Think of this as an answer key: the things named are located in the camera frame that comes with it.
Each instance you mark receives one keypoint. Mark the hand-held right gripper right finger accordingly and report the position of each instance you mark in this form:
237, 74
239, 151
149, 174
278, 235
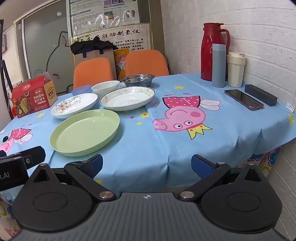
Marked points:
201, 165

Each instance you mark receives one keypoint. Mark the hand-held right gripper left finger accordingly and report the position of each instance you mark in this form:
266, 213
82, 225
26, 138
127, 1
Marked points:
97, 164

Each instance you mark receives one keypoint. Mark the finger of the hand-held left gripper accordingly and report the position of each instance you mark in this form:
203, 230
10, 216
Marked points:
34, 155

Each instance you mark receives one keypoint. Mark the green plastic plate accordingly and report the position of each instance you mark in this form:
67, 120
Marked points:
83, 132

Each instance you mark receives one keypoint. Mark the white floral plate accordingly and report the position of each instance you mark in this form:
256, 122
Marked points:
76, 104

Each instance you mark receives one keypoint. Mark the white deep plate floral rim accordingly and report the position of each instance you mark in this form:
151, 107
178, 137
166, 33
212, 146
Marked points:
127, 99

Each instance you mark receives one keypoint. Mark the white ceramic bowl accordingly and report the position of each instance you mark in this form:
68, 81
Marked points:
104, 89

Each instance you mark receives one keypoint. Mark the blue translucent plastic bowl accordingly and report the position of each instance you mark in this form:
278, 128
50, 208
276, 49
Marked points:
79, 90

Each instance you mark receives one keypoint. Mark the stainless steel bowl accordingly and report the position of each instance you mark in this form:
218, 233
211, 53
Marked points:
138, 81

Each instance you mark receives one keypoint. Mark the red cracker box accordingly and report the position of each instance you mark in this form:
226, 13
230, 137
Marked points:
30, 99

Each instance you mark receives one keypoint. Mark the floral table cover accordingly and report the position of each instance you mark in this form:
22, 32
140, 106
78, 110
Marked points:
266, 157

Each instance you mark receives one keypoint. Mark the black smartphone clear case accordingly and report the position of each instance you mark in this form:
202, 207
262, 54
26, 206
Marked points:
242, 99

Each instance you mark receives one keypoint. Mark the orange chair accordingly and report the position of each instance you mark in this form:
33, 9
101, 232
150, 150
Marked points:
92, 71
145, 62

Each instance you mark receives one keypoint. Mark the black rectangular case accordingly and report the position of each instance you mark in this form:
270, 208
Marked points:
261, 95

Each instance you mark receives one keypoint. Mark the cream lidded cup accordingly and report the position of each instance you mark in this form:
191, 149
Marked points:
234, 71

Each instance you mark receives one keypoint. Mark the grey-blue bottle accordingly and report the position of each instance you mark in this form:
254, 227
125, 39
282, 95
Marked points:
219, 67

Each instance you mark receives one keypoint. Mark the yellow snack bag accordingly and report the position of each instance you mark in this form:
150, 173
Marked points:
121, 62

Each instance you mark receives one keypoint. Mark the frosted glass panel cartoon outline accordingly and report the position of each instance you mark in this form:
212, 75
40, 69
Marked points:
41, 46

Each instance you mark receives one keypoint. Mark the brown cardboard box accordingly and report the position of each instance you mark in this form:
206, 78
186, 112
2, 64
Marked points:
104, 54

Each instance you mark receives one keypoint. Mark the red thermos jug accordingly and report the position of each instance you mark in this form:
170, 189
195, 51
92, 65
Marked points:
208, 53

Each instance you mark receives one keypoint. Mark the black cloth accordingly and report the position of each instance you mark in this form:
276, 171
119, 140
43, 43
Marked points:
92, 46

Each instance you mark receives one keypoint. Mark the whiteboard with black frame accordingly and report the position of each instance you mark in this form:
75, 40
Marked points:
2, 69

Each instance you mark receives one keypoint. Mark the framed wall poster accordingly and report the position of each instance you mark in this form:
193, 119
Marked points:
134, 34

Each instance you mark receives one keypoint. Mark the laminated wall poster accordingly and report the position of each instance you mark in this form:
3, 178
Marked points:
92, 16

